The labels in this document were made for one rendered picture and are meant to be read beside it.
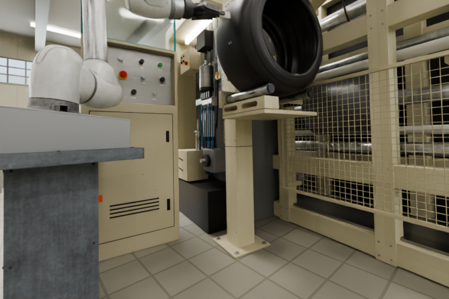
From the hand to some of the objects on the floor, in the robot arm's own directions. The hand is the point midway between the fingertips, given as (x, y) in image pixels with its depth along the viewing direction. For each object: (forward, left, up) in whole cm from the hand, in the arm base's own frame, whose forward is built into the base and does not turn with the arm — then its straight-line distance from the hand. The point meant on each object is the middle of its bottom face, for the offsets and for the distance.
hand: (223, 15), depth 99 cm
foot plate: (+48, +21, -120) cm, 132 cm away
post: (+48, +22, -120) cm, 132 cm away
